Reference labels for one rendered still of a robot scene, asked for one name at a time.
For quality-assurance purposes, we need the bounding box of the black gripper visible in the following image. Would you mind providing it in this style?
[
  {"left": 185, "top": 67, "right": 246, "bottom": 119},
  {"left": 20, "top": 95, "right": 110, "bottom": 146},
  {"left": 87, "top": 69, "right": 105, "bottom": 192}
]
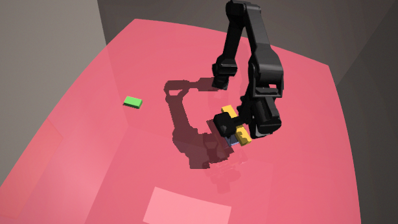
[{"left": 213, "top": 96, "right": 253, "bottom": 138}]

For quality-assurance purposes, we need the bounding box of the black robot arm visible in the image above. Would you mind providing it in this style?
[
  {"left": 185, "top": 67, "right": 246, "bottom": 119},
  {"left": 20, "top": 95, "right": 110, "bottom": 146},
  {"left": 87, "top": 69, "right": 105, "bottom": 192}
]
[{"left": 211, "top": 0, "right": 284, "bottom": 139}]

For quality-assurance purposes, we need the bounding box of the yellow bar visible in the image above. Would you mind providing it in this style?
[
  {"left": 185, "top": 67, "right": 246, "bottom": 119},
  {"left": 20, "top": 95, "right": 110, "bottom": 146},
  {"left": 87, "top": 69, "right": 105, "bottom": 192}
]
[{"left": 221, "top": 105, "right": 252, "bottom": 146}]

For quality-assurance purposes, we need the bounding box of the green rectangular block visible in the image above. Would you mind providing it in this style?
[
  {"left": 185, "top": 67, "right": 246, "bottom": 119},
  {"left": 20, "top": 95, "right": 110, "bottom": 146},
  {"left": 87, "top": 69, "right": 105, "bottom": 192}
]
[{"left": 124, "top": 96, "right": 143, "bottom": 109}]

